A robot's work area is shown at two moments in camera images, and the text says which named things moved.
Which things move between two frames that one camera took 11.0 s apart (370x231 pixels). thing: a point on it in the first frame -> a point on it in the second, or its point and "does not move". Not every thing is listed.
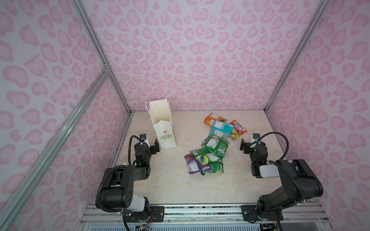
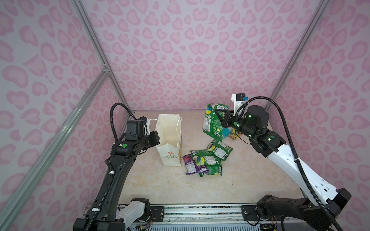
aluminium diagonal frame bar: (53, 142) does not move
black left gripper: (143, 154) -> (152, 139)
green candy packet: (205, 157) -> (219, 149)
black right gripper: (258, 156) -> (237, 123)
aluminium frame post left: (81, 10) does not move
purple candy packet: (194, 166) does not move
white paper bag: (160, 112) -> (169, 126)
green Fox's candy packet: (217, 146) -> (212, 125)
